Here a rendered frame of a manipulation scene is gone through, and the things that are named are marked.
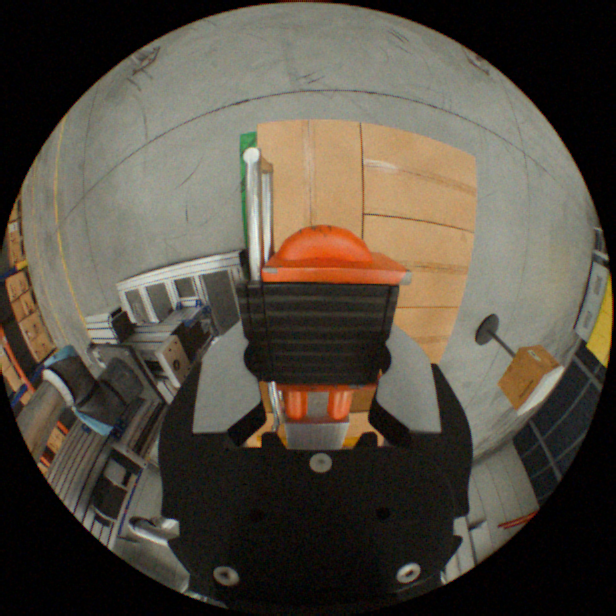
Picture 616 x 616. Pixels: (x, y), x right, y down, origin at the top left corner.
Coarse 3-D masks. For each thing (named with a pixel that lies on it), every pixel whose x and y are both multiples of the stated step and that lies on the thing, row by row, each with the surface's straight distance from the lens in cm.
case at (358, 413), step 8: (264, 384) 51; (264, 392) 49; (360, 392) 49; (368, 392) 49; (264, 400) 48; (280, 400) 47; (352, 400) 47; (360, 400) 48; (368, 400) 48; (352, 408) 46; (360, 408) 46; (368, 408) 47; (272, 416) 46; (352, 416) 46; (360, 416) 47; (272, 424) 49; (352, 424) 50; (360, 424) 50; (368, 424) 51; (256, 432) 55; (280, 432) 53; (352, 432) 54; (360, 432) 54; (376, 432) 57; (248, 440) 61
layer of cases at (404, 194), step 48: (288, 144) 83; (336, 144) 83; (384, 144) 89; (432, 144) 101; (288, 192) 78; (336, 192) 78; (384, 192) 83; (432, 192) 94; (384, 240) 83; (432, 240) 94; (432, 288) 100; (432, 336) 116
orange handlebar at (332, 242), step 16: (288, 240) 11; (304, 240) 10; (320, 240) 10; (336, 240) 10; (352, 240) 11; (288, 256) 10; (304, 256) 10; (320, 256) 10; (336, 256) 10; (352, 256) 10; (368, 256) 11; (288, 400) 17; (304, 400) 17; (336, 400) 17; (288, 416) 19; (336, 416) 19
